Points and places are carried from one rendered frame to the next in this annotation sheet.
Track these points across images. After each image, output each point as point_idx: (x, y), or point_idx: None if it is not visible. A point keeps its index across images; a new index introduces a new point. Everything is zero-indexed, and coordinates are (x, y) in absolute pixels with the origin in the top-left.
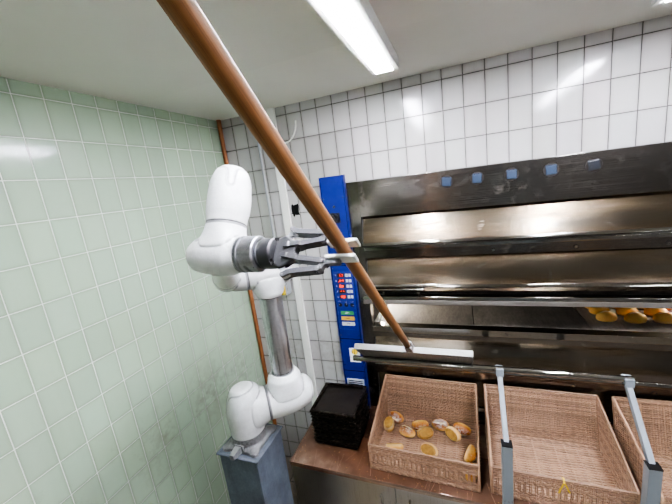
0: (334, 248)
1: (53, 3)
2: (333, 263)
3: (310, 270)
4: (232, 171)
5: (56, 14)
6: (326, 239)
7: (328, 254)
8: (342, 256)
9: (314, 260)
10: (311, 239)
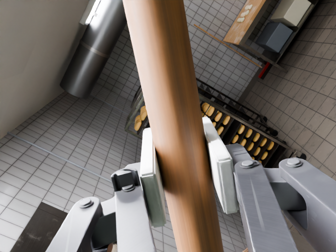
0: (196, 108)
1: None
2: (246, 152)
3: (330, 178)
4: None
5: None
6: (138, 180)
7: (216, 152)
8: (214, 130)
9: (263, 184)
10: (126, 238)
